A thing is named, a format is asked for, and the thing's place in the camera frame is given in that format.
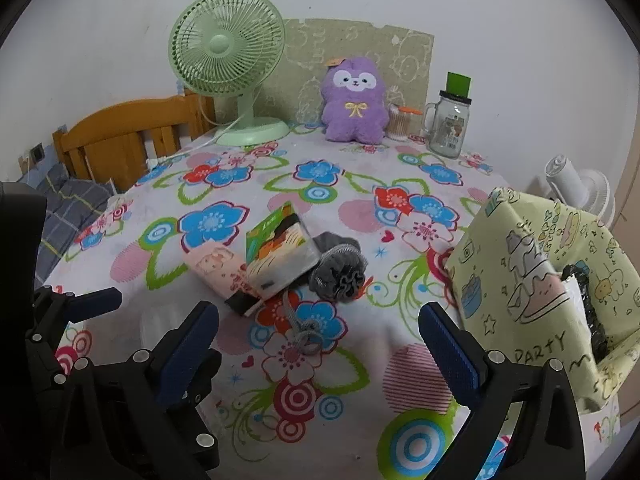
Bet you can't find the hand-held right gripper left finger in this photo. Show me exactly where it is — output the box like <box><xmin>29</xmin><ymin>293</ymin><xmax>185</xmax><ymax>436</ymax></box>
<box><xmin>50</xmin><ymin>301</ymin><xmax>221</xmax><ymax>480</ymax></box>

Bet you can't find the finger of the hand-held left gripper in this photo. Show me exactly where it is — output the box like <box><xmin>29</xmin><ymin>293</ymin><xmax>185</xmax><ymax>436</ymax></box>
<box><xmin>175</xmin><ymin>350</ymin><xmax>222</xmax><ymax>471</ymax></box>
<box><xmin>25</xmin><ymin>287</ymin><xmax>123</xmax><ymax>361</ymax></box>

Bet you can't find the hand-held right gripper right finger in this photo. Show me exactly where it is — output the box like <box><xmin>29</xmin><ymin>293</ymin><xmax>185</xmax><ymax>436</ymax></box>
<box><xmin>419</xmin><ymin>301</ymin><xmax>587</xmax><ymax>480</ymax></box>

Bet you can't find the yellow cartoon storage box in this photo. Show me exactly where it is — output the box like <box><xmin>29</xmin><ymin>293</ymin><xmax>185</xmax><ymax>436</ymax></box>
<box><xmin>444</xmin><ymin>187</ymin><xmax>640</xmax><ymax>448</ymax></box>

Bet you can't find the green tissue packet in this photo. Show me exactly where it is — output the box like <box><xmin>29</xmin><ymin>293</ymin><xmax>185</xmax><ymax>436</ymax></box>
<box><xmin>244</xmin><ymin>201</ymin><xmax>321</xmax><ymax>301</ymax></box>

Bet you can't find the grey mesh bath pouf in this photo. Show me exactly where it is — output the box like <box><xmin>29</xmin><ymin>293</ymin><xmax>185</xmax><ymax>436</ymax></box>
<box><xmin>282</xmin><ymin>231</ymin><xmax>371</xmax><ymax>356</ymax></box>

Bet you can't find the dark speckled cloth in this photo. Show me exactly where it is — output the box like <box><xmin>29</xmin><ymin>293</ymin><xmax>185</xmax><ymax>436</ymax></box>
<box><xmin>560</xmin><ymin>260</ymin><xmax>611</xmax><ymax>363</ymax></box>

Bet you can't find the plaid cushion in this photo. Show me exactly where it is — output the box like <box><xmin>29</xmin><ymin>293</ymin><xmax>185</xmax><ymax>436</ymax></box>
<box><xmin>20</xmin><ymin>162</ymin><xmax>118</xmax><ymax>276</ymax></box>

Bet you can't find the white fan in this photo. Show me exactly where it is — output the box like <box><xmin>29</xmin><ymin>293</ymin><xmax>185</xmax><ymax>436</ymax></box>
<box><xmin>544</xmin><ymin>156</ymin><xmax>617</xmax><ymax>228</ymax></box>

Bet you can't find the glass mug jar green lid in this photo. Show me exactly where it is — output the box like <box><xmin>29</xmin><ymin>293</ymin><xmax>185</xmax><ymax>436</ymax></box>
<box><xmin>422</xmin><ymin>72</ymin><xmax>474</xmax><ymax>159</ymax></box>

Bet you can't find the cotton swab jar orange lid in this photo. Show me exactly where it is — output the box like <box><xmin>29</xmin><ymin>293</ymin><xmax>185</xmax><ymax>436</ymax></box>
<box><xmin>387</xmin><ymin>102</ymin><xmax>423</xmax><ymax>141</ymax></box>

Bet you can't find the purple plush toy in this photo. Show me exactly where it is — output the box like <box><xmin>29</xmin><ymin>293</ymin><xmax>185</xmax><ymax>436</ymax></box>
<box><xmin>320</xmin><ymin>56</ymin><xmax>391</xmax><ymax>142</ymax></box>

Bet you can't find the green desk fan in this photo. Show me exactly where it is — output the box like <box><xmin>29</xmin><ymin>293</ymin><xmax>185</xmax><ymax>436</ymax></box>
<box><xmin>167</xmin><ymin>0</ymin><xmax>291</xmax><ymax>147</ymax></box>

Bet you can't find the green patterned board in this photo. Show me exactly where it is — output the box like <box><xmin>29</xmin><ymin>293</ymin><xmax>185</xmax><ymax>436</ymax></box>
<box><xmin>260</xmin><ymin>18</ymin><xmax>435</xmax><ymax>133</ymax></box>

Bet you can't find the white fan cable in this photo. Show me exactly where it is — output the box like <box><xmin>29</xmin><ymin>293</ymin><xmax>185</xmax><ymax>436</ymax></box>
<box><xmin>145</xmin><ymin>95</ymin><xmax>246</xmax><ymax>166</ymax></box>

